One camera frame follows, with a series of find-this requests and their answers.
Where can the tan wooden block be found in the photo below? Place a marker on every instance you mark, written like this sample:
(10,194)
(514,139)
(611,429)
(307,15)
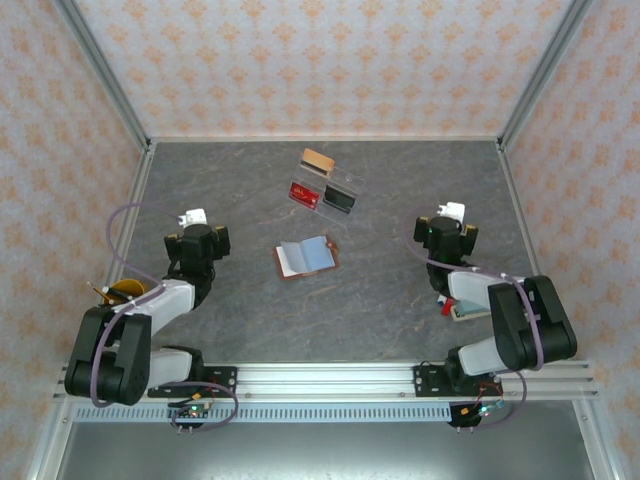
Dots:
(320,159)

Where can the bright red card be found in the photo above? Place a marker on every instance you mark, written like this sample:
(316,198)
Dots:
(305,194)

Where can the blue beige whiteboard eraser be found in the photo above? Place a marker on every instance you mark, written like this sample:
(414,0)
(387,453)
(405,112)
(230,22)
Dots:
(470,311)

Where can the green controller board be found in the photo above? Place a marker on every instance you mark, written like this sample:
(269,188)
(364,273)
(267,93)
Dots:
(192,411)
(482,411)

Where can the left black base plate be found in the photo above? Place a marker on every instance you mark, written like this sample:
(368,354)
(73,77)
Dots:
(225,375)

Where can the grey metal panel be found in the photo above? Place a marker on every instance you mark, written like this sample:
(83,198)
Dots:
(325,455)

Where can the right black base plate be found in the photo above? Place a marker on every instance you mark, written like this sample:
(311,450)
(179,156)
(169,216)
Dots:
(425,380)

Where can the aluminium mounting rail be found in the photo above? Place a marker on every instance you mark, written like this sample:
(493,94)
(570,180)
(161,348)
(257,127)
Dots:
(325,380)

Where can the aluminium frame rail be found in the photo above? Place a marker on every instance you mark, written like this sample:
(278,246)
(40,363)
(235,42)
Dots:
(522,215)
(137,185)
(325,138)

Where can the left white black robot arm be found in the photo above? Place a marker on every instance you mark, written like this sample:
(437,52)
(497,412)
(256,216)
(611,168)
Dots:
(165,305)

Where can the clear acrylic card organizer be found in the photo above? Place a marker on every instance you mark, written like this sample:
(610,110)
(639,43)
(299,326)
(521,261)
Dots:
(350,176)

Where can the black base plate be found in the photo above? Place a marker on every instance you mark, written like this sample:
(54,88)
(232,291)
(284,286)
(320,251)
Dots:
(425,380)
(225,375)

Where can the yellow pencil cup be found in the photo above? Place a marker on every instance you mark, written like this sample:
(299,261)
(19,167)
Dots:
(131,287)

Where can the aluminium frame leg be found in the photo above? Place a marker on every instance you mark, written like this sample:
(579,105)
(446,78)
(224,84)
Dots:
(597,445)
(47,445)

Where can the aluminium frame post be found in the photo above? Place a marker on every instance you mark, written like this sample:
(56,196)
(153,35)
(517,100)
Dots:
(103,70)
(542,70)

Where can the black board bracket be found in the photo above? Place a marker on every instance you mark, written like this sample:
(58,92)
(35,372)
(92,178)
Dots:
(457,419)
(190,425)

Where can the black card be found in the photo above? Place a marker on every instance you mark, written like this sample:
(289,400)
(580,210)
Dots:
(340,196)

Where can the brown leather card holder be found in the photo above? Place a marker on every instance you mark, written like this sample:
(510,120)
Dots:
(310,252)

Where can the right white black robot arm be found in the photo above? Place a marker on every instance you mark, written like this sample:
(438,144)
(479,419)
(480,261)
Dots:
(470,290)

